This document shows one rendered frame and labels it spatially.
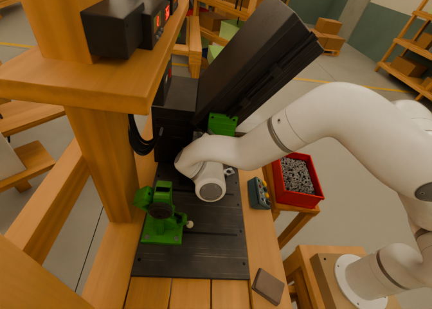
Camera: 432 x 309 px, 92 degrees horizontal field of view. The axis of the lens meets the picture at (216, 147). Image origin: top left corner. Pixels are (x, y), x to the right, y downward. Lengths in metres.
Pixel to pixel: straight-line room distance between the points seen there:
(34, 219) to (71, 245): 1.42
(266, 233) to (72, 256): 1.44
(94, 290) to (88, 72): 0.69
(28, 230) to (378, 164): 0.66
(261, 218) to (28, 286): 0.81
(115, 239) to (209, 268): 0.37
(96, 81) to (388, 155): 0.49
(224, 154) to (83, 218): 1.72
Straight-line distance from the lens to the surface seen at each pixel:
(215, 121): 0.84
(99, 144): 0.63
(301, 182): 1.27
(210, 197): 0.58
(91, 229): 2.02
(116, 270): 0.92
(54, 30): 0.50
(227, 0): 3.68
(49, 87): 0.44
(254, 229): 0.98
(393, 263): 0.88
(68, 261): 1.97
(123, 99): 0.40
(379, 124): 0.42
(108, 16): 0.44
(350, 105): 0.41
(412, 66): 6.86
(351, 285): 1.03
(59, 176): 0.65
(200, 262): 0.88
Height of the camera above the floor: 1.74
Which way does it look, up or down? 43 degrees down
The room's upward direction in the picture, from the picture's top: 13 degrees clockwise
